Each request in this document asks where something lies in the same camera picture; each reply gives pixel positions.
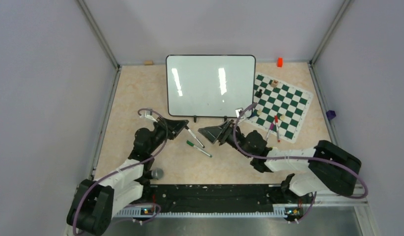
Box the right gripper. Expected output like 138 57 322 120
199 119 253 158

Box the blue cap marker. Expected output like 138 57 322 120
248 113 257 119

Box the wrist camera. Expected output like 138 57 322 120
235 108 243 118
144 109 157 122

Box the black cap white marker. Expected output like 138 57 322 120
185 126 205 148

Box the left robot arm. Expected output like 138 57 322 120
66 117 189 236

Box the green cap marker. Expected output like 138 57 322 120
186 140 212 158

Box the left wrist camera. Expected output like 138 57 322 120
144 109 157 122

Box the orange block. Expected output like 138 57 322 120
277 57 284 68

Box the white whiteboard black frame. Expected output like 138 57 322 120
166 55 256 118

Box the black chess piece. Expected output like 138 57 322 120
255 89 263 98

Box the microphone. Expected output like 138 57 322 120
141 168 164 180

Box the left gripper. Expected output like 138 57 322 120
147 116 189 154

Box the slotted cable duct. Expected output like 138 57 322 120
114 207 288 218

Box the red cap marker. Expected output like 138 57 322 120
274 115 281 143

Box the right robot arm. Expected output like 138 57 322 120
198 120 362 203

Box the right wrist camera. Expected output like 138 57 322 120
235 108 243 118

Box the purple block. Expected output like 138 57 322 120
326 110 337 120

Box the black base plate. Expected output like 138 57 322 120
137 184 315 214

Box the green white chess mat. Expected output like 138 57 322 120
246 73 314 143

